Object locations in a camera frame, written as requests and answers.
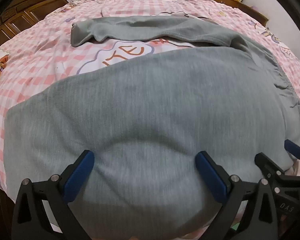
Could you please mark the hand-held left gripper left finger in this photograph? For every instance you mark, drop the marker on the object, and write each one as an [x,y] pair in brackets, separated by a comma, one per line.
[80,168]

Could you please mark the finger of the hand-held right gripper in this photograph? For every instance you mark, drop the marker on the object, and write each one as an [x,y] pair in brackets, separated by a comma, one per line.
[293,148]
[266,163]

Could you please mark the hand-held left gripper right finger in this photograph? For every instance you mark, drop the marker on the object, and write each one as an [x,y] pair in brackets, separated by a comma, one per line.
[210,177]

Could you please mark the pink checked printed bedsheet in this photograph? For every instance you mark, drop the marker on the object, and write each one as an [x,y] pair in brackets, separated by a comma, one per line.
[40,55]

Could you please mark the brown wooden wardrobe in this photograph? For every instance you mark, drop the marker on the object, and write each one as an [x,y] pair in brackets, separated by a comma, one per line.
[22,15]

